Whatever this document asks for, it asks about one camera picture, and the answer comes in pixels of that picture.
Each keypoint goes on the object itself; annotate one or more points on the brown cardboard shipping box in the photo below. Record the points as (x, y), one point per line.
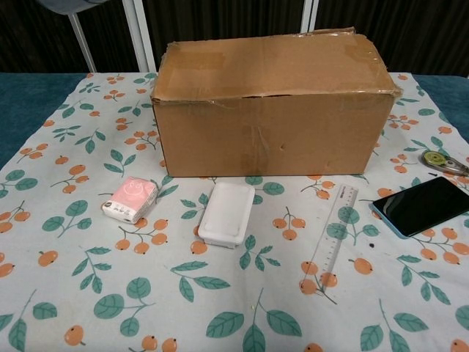
(264, 128)

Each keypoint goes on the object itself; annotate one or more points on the white plastic container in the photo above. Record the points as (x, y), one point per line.
(227, 212)

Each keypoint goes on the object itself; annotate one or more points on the pink tissue pack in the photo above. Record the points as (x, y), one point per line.
(130, 199)

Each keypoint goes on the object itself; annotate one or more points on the transparent plastic ruler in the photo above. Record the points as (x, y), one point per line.
(335, 231)

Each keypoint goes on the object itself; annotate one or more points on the floral print tablecloth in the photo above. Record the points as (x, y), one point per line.
(110, 275)

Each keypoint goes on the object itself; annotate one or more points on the black smartphone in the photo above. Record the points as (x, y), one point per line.
(423, 207)

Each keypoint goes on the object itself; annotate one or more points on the correction tape dispenser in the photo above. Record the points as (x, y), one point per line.
(438, 160)

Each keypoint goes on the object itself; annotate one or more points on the blue-grey rounded shell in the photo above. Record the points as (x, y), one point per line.
(71, 5)

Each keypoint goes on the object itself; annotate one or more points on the white aluminium frame post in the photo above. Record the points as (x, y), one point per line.
(141, 36)
(309, 16)

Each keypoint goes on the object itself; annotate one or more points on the thin grey frame post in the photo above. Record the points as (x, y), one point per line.
(83, 40)

